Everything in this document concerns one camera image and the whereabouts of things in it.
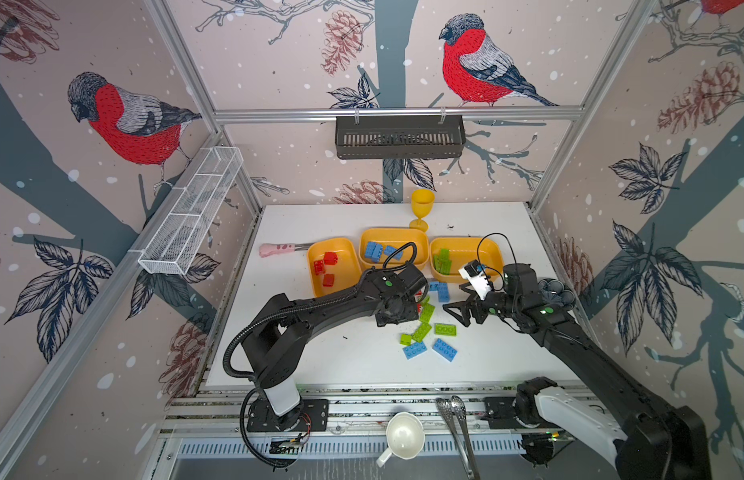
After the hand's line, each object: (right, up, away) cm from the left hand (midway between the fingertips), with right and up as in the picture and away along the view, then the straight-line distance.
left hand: (408, 318), depth 82 cm
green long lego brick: (+5, -6, +4) cm, 8 cm away
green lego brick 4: (+7, -1, +10) cm, 12 cm away
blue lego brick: (-10, +16, +21) cm, 28 cm away
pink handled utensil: (-46, +18, +23) cm, 55 cm away
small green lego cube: (0, -7, +3) cm, 8 cm away
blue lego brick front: (+2, -9, +2) cm, 10 cm away
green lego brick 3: (+12, -5, +6) cm, 14 cm away
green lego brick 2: (+12, +15, +19) cm, 27 cm away
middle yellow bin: (+1, +21, -8) cm, 22 cm away
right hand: (+12, +6, -3) cm, 14 cm away
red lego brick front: (-29, +12, +21) cm, 38 cm away
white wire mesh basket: (-58, +24, -9) cm, 63 cm away
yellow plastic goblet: (+7, +35, +22) cm, 42 cm away
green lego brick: (+15, +13, +19) cm, 27 cm away
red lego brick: (-25, +15, +22) cm, 37 cm away
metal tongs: (+10, -18, -12) cm, 24 cm away
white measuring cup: (-2, -25, -12) cm, 28 cm away
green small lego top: (+6, +1, +10) cm, 12 cm away
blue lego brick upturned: (-11, +19, +24) cm, 33 cm away
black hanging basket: (-1, +58, +23) cm, 62 cm away
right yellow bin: (+29, +18, +21) cm, 40 cm away
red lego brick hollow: (-25, +8, +16) cm, 31 cm away
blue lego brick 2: (+11, -10, +1) cm, 14 cm away
